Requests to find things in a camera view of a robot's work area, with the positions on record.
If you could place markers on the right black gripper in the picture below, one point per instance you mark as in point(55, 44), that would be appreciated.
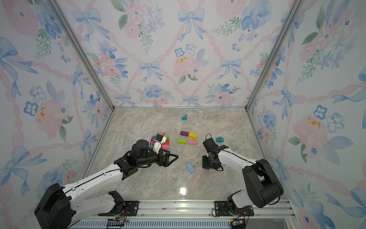
point(204, 163)

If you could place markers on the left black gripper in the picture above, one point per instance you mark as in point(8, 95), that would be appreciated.
point(166, 162)

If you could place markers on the teal wedge block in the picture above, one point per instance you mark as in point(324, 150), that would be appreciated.
point(220, 139)

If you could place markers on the light blue rectangular block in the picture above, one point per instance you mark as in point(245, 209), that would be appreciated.
point(190, 167)

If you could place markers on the lime green small block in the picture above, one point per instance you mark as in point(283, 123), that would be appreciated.
point(182, 141)

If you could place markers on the yellow small block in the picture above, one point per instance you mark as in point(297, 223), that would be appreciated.
point(192, 135)

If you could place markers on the dark purple small block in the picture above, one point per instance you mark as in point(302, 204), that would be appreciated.
point(184, 133)

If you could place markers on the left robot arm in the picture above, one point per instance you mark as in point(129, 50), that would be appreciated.
point(62, 206)

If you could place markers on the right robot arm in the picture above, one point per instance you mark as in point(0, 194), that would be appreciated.
point(262, 187)

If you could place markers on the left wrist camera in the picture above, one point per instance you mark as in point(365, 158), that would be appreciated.
point(158, 143)

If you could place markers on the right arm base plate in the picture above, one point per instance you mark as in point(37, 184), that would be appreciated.
point(221, 209)

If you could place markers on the aluminium front rail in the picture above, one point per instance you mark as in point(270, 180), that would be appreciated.
point(193, 214)

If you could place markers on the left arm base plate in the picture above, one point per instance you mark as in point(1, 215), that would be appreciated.
point(128, 208)

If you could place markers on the left corner aluminium post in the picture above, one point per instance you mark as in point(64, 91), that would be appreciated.
point(65, 25)

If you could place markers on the corner aluminium post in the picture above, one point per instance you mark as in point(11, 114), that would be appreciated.
point(65, 25)
point(293, 13)

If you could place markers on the right corner aluminium post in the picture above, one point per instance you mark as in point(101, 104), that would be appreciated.
point(293, 13)

